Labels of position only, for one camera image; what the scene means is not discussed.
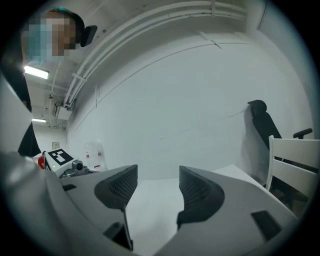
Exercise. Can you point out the black head-mounted camera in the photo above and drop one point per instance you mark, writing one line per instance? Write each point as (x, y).
(88, 35)

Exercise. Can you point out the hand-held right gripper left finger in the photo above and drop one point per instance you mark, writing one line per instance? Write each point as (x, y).
(100, 200)

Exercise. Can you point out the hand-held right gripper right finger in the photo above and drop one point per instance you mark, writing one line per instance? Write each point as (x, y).
(225, 212)

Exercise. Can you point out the white ceiling unit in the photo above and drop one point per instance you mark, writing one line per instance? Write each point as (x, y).
(63, 112)

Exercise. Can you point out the ceiling light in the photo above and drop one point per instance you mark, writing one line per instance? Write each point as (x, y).
(38, 120)
(36, 72)

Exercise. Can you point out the light blue face mask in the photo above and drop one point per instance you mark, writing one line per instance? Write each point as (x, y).
(37, 45)

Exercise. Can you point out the black office chair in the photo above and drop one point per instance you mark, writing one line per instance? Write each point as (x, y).
(265, 127)

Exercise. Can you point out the white wooden chair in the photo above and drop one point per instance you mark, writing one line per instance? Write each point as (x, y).
(292, 172)

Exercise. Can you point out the person's face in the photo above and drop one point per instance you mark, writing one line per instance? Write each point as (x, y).
(62, 32)

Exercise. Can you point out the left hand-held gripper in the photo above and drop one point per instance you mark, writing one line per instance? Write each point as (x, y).
(58, 162)

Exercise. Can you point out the small grey gripper camera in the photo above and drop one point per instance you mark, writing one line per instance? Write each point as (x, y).
(78, 165)

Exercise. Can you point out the small wall notice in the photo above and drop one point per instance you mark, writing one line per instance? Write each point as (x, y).
(55, 145)

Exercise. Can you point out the person's black t-shirt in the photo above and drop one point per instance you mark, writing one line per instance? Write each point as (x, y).
(28, 142)

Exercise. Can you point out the white ceiling pipes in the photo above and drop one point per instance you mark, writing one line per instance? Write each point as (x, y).
(120, 42)

